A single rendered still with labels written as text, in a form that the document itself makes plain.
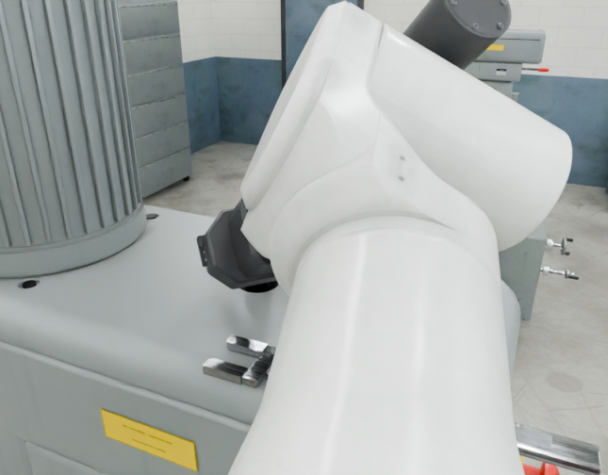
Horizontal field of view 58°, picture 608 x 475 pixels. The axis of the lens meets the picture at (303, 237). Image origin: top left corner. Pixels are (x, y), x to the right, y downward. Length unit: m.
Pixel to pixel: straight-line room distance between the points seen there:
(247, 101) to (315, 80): 7.87
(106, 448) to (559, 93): 6.67
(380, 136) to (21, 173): 0.39
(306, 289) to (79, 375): 0.35
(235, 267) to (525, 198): 0.21
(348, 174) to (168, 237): 0.45
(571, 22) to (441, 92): 6.66
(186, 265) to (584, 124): 6.63
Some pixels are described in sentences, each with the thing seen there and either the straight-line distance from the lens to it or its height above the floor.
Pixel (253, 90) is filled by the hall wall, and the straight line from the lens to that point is 7.97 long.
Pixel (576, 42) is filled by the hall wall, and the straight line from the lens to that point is 6.90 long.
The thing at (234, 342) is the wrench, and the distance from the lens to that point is 0.41.
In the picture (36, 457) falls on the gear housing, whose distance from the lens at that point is 0.63.
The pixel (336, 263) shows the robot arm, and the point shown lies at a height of 2.06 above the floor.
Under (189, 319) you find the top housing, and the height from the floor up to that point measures 1.89.
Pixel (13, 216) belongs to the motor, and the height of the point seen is 1.95.
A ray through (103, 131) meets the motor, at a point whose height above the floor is 2.01.
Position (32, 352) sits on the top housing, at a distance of 0.52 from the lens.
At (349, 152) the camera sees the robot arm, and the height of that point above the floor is 2.09.
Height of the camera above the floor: 2.13
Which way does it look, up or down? 25 degrees down
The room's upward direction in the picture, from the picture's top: straight up
